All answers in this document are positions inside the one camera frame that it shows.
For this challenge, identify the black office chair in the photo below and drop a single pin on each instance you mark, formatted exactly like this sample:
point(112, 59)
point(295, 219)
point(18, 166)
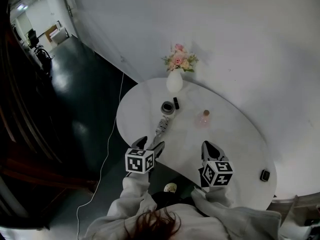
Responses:
point(32, 37)

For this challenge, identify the dark wooden cabinet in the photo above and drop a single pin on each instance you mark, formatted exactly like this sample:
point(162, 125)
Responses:
point(22, 139)

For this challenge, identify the round grey jar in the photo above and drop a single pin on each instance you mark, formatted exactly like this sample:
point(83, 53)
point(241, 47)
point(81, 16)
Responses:
point(167, 108)

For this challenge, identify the white box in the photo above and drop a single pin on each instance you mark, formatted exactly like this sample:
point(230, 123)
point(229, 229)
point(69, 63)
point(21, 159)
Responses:
point(58, 35)

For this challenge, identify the person's grey hoodie torso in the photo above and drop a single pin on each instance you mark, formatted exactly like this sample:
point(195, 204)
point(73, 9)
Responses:
point(200, 224)

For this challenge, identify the person's black trousers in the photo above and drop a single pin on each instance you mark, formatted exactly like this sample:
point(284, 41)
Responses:
point(165, 198)

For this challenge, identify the pink flower bouquet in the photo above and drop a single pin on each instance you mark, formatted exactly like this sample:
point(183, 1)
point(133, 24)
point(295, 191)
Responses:
point(178, 59)

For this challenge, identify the pink glass bottle with cork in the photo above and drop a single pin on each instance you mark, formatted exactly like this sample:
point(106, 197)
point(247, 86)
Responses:
point(203, 121)

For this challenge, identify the small black square device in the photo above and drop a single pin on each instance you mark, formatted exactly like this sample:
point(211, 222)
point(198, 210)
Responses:
point(265, 175)

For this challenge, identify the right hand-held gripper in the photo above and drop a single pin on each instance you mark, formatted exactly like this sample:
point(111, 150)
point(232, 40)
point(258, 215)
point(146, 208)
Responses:
point(218, 172)

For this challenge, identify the cream clog shoe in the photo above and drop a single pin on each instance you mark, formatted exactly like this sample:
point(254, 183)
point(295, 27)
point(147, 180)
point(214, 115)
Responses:
point(170, 187)

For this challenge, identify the black lipstick tube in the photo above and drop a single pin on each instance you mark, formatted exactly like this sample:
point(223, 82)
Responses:
point(176, 103)

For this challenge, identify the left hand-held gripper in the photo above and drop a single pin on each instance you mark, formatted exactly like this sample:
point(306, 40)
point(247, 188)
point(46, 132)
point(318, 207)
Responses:
point(136, 162)

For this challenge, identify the white table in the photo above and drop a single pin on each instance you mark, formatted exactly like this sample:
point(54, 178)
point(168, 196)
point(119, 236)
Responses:
point(225, 144)

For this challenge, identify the person's left forearm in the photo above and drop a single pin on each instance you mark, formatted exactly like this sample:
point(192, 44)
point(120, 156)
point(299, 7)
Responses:
point(136, 191)

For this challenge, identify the white ceramic vase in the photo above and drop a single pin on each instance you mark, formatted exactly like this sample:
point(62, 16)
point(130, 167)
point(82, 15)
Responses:
point(174, 82)

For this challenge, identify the person's right forearm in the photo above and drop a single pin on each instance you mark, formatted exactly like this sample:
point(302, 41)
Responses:
point(217, 196)

